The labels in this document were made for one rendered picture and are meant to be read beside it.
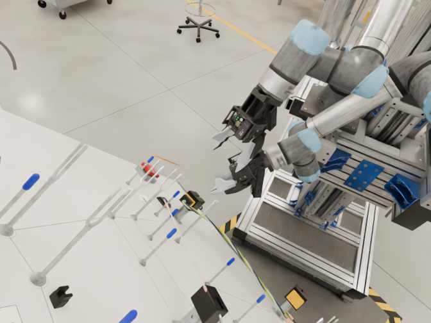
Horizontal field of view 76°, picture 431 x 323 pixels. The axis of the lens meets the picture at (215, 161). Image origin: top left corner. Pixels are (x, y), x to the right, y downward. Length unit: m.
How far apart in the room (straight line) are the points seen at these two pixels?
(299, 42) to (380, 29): 0.21
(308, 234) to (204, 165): 0.98
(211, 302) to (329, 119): 0.69
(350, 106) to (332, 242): 1.23
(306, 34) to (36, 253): 0.56
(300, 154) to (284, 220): 1.15
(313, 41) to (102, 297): 0.55
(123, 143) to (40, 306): 2.21
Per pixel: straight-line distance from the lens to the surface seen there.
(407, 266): 2.52
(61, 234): 0.45
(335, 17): 1.04
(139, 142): 2.51
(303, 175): 0.93
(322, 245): 1.98
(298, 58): 0.61
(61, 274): 0.40
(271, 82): 0.61
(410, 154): 1.38
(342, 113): 0.95
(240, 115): 0.64
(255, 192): 0.90
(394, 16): 0.78
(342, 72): 0.70
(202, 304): 0.47
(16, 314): 0.35
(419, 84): 0.87
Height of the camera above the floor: 1.82
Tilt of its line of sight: 50 degrees down
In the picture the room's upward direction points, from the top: 11 degrees clockwise
